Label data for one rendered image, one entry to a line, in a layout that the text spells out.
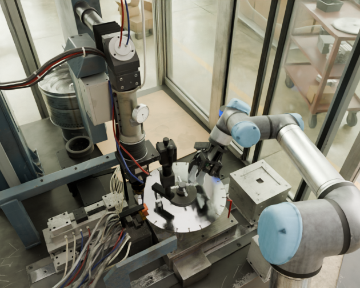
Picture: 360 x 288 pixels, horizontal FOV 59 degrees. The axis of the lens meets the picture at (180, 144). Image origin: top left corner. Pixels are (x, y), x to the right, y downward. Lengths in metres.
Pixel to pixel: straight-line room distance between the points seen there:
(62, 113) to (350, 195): 1.25
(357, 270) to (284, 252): 1.70
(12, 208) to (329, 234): 0.99
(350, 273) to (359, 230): 1.61
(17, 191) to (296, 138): 0.91
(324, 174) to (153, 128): 1.16
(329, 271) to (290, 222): 1.65
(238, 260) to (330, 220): 0.67
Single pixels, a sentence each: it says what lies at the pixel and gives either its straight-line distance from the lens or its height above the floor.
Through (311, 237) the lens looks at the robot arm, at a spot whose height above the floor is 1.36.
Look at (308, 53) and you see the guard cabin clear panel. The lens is 1.16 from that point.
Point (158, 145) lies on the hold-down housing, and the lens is 0.95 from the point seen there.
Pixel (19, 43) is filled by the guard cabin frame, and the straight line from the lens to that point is 1.86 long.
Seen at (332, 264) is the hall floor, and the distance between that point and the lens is 2.33.
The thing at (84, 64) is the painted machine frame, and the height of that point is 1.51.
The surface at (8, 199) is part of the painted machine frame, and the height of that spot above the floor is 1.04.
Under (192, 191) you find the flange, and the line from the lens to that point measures 1.21.
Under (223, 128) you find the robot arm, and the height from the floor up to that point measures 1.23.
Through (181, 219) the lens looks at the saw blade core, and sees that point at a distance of 1.14.
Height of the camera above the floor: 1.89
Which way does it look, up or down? 42 degrees down
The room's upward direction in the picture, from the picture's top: straight up
